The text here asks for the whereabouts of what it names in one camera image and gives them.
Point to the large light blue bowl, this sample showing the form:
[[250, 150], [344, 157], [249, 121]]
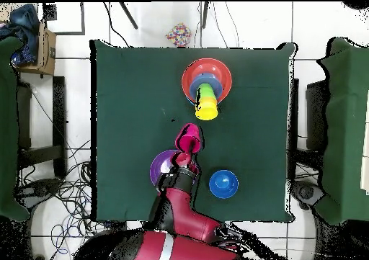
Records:
[[189, 100]]

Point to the cardboard box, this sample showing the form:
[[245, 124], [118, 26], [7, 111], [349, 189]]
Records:
[[46, 55]]

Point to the black tripod leg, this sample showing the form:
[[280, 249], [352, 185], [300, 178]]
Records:
[[204, 15], [128, 15]]

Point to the wide orange-red bowl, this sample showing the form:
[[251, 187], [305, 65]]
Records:
[[201, 67]]

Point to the black rectangular frame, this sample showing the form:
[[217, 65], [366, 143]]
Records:
[[83, 18]]

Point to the green cloth covered table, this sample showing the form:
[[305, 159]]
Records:
[[346, 127], [8, 127]]

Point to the purple plastic bowl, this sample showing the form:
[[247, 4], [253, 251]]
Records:
[[161, 165]]

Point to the black pedestal foot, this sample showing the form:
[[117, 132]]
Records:
[[40, 188], [307, 192]]

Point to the small light blue bowl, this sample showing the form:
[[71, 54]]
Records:
[[213, 80]]

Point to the yellow plastic cup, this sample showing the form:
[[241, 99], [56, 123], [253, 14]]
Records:
[[207, 113]]

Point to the blue cloth bundle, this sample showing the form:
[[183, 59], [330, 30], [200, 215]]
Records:
[[24, 21]]

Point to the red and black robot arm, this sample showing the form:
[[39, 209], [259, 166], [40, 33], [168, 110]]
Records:
[[184, 214]]

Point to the black stool frame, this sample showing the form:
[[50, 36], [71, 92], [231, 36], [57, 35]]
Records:
[[315, 113], [59, 144]]

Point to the orange plastic cup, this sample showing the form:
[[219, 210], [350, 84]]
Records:
[[208, 100]]

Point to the green plastic cup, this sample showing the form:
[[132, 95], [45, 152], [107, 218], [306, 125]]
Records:
[[206, 90]]

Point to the dark green tablecloth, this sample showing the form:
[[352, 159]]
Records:
[[129, 84]]

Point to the pink plastic cup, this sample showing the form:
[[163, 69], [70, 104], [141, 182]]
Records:
[[188, 137]]

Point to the small dark blue bowl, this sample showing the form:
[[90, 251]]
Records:
[[223, 184]]

